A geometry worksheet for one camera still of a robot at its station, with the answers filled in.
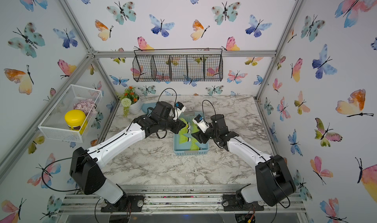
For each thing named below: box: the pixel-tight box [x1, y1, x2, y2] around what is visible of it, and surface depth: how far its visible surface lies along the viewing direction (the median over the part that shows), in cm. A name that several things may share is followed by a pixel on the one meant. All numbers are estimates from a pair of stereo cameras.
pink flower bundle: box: [73, 98, 98, 117], surface depth 70 cm
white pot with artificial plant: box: [117, 85, 141, 118], surface depth 104 cm
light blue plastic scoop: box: [141, 102, 157, 114], surface depth 120 cm
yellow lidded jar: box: [64, 109, 88, 135], surface depth 65 cm
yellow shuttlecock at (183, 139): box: [179, 134, 192, 144], surface depth 96 cm
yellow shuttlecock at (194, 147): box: [189, 139, 200, 151], surface depth 92 cm
